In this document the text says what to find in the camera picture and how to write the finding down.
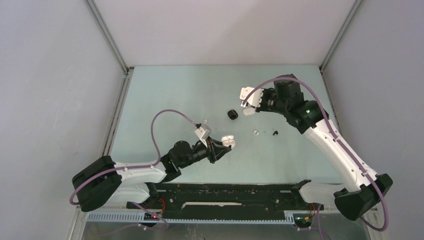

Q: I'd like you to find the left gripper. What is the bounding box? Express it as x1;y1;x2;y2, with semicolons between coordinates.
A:
179;136;231;169

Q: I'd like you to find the white gold-trimmed charging case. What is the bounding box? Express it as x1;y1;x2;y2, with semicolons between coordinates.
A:
221;135;236;149

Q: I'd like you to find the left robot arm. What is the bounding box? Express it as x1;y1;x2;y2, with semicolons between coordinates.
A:
71;135;236;212

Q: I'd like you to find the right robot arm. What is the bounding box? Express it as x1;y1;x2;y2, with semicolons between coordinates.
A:
240;74;393;231

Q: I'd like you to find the white oval charging case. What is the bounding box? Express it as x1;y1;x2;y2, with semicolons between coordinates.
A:
242;107;256;116

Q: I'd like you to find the black charging case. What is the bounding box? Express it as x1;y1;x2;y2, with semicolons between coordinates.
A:
227;109;239;120

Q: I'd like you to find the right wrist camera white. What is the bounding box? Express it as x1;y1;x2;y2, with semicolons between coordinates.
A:
239;86;265;108

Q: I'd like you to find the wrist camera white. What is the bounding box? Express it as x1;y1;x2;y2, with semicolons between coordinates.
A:
194;123;212;140
239;86;265;108

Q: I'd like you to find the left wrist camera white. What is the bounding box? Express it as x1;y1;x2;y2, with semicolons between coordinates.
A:
194;123;212;140

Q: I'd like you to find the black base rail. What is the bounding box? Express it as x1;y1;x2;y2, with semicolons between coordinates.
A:
127;182;326;223

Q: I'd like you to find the right corner aluminium post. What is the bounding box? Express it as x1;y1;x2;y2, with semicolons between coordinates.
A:
319;0;366;73

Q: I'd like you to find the corner aluminium post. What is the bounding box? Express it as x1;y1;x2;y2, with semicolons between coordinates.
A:
84;0;130;74
319;0;366;73

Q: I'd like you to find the aluminium frame rail front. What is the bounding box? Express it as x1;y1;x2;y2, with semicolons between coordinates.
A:
76;188;379;229

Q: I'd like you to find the white cable duct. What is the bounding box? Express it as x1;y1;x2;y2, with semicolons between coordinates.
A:
86;211;295;225

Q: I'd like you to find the left corner aluminium post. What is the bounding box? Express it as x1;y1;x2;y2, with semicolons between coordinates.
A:
84;0;130;74

